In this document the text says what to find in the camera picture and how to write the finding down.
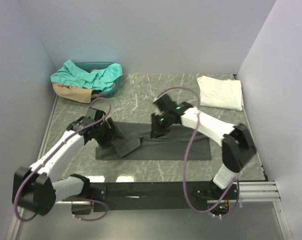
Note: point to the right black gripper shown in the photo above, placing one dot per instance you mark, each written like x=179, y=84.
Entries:
x=157, y=130

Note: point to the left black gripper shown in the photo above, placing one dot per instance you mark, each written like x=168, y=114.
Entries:
x=112, y=133

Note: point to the dark grey t shirt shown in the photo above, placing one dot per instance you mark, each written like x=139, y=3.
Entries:
x=137, y=144

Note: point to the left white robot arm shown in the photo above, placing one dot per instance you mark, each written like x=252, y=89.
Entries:
x=37, y=188

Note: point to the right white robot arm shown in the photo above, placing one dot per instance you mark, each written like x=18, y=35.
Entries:
x=235, y=140

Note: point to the tan t shirt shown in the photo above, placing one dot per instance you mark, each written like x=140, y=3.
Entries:
x=81, y=95

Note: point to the teal t shirt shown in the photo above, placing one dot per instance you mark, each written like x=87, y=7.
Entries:
x=71, y=75

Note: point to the folded white t shirt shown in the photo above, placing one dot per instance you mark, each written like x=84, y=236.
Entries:
x=218, y=93

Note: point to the teal plastic basket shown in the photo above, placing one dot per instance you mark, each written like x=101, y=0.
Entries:
x=102, y=76

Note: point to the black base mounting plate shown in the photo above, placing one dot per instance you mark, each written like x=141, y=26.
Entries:
x=160, y=195

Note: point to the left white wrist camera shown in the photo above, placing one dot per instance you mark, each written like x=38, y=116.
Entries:
x=93, y=115

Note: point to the aluminium rail frame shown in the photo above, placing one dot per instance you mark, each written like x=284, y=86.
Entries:
x=259, y=215

